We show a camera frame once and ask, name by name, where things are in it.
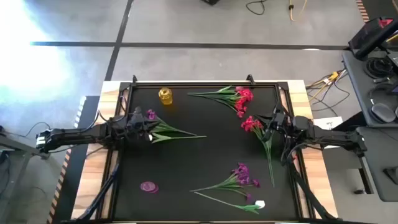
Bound yellow floor cable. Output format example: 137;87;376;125
288;0;308;22
306;70;348;103

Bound black table mat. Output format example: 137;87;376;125
116;85;296;220

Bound black diagonal frame strut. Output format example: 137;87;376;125
76;161;121;222
287;164;338;222

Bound red artificial flower bunch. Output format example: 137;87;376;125
241;115;274;169
187;86;254;119

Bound pink glass vase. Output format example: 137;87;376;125
139;180;160;194

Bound purple artificial flower bunch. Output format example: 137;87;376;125
190;162;261;202
146;108;198;138

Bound black floor cable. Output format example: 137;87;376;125
310;81;351;112
245;0;267;16

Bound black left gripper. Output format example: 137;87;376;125
124;114;162;141

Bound gray headphones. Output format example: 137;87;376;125
369;83;398;124

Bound yellow glass vase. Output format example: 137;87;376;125
158;87;174;106

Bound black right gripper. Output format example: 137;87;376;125
254;113;295;137

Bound gray metal stand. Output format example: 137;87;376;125
0;124;52;224

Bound black monitor on stand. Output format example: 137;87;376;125
348;17;398;61

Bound black board with striped edge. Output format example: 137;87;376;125
46;95;101;224

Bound white artificial tulip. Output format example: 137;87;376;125
148;133;207;144
194;192;266;215

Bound white paper sheet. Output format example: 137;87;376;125
313;116;351;149

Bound coiled black cable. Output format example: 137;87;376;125
364;57;394;80

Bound gray desk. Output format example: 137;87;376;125
341;49;398;128

